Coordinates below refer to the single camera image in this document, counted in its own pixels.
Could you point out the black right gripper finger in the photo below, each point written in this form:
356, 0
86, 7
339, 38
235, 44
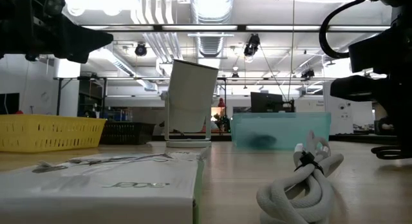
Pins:
400, 127

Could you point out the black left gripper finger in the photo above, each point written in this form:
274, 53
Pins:
83, 40

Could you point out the green translucent plastic bin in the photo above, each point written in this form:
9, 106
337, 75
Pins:
289, 127

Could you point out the black shelving rack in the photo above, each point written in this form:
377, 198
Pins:
93, 95

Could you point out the white cabinet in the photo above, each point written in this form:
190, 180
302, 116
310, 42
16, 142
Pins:
344, 111

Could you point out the yellow plastic basket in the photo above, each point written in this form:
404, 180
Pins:
48, 134

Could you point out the black plastic basket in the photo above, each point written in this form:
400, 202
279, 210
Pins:
128, 134

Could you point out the black computer monitor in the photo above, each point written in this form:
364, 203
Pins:
266, 102

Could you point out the white Acer product box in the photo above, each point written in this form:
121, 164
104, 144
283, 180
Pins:
96, 192

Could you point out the black wall screen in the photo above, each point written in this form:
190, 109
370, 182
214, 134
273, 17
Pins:
9, 103

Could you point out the black overhead camera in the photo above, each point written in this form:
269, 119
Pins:
252, 45

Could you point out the silver ceiling air duct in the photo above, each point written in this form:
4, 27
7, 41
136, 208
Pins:
210, 11

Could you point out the black overhead frame crossbar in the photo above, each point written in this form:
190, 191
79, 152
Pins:
241, 27

